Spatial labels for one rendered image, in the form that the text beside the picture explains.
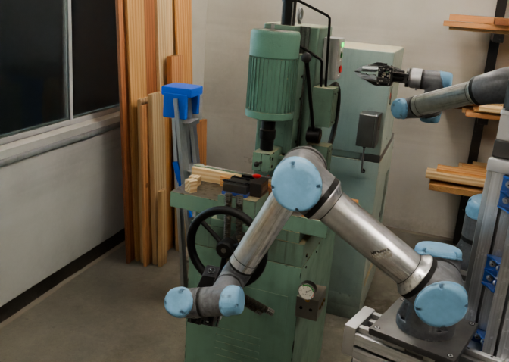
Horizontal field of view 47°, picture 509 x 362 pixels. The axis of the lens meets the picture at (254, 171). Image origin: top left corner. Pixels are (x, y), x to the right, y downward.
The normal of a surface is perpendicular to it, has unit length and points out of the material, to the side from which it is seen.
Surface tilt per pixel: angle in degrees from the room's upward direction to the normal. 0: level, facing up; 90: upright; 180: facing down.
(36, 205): 90
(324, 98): 90
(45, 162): 90
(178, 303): 60
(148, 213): 87
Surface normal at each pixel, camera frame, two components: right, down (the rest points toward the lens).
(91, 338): 0.07, -0.96
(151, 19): 0.94, 0.11
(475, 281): -0.56, 0.20
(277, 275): -0.35, 0.25
